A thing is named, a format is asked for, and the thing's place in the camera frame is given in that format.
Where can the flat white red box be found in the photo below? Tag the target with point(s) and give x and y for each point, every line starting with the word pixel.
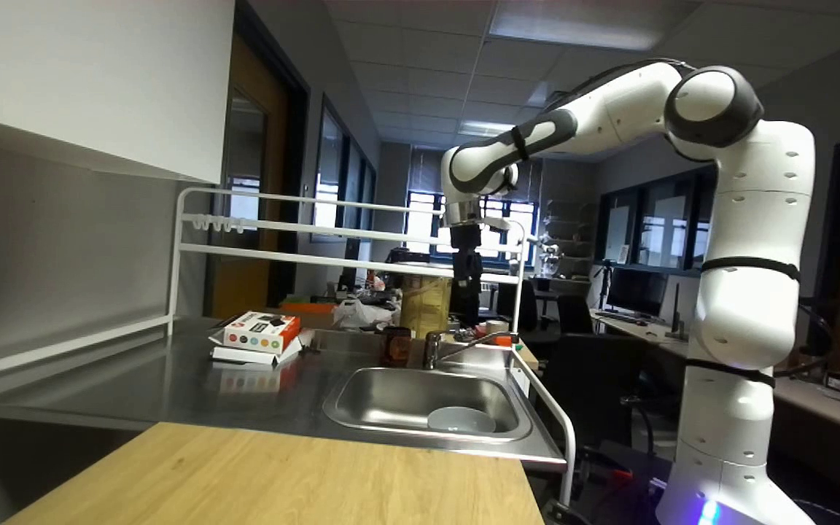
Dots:
pixel 253 357

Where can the small orange red item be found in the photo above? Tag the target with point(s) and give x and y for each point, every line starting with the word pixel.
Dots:
pixel 501 338

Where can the brown cup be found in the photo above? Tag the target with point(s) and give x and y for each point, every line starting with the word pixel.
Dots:
pixel 396 347

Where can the stainless steel counter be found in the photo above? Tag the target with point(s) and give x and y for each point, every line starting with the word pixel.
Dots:
pixel 196 383

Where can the white side desk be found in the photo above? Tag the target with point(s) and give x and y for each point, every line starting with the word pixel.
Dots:
pixel 828 395

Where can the orange box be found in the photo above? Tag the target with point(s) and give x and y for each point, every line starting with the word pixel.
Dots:
pixel 306 309

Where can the colourful white toy box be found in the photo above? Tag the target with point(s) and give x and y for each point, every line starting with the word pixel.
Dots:
pixel 259 329

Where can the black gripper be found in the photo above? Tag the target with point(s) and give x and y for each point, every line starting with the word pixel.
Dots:
pixel 465 253

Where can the brown wooden door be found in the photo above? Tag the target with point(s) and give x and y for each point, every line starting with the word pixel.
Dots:
pixel 253 146

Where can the small ceiling light panel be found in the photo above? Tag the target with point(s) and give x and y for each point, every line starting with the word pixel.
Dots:
pixel 484 127

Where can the white metal rack frame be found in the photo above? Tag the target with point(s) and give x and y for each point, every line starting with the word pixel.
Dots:
pixel 175 271

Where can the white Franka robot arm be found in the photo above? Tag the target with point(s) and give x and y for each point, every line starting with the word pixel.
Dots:
pixel 758 192

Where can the yellow canister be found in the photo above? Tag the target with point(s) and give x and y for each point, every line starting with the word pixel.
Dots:
pixel 427 307

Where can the stainless steel sink basin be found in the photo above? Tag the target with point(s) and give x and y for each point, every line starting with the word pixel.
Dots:
pixel 420 401

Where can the large ceiling light panel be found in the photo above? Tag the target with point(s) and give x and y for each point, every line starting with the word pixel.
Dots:
pixel 576 25

